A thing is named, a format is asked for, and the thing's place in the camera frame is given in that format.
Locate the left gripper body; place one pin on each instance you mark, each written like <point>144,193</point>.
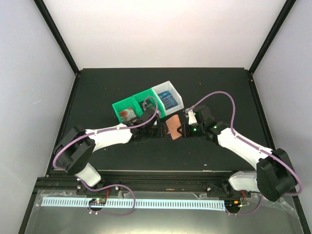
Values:
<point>150,133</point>

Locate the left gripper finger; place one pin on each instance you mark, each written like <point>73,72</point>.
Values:
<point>164,127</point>
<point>164,132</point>

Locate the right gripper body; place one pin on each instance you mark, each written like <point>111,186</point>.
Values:
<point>198,132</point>

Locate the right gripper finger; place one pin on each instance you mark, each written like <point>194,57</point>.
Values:
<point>180,128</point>
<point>178,135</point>

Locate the pink leather card holder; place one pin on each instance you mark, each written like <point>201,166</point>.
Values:
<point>173,123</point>

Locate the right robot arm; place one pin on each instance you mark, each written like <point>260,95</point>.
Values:
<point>273,175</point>

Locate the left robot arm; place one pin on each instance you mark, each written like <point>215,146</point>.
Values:
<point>73,153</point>

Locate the black credit card stack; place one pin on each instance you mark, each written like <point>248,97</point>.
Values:
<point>148,104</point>

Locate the blue credit card stack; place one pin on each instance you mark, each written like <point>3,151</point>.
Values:
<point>167,99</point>

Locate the white bin with blue cards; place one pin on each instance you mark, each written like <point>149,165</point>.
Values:
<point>169,86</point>

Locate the green bin with black cards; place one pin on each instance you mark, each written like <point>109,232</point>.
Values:
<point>144,95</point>

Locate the red credit card stack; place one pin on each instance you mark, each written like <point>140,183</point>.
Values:
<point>127,114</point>

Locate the green bin with red cards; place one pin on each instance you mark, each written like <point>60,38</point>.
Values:
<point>123,104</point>

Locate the right circuit board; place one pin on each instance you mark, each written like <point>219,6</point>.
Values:
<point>231,204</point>

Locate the circuit board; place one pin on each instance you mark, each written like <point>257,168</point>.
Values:
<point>231,204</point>
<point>97,202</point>

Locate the left circuit board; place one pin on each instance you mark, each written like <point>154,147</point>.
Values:
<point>97,202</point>

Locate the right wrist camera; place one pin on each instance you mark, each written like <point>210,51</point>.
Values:
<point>191,116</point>

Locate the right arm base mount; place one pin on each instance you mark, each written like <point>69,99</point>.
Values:
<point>222,189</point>

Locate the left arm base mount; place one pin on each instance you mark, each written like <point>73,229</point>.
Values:
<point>112,191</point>

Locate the white slotted cable duct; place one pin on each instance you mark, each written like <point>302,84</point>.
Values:
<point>177,204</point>

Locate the right black frame post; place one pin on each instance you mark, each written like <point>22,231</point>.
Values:
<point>280,19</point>

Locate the black frame post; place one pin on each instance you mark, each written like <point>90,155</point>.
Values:
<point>280,19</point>
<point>40,4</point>

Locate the left black frame post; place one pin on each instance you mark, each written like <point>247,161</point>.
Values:
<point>40,4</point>

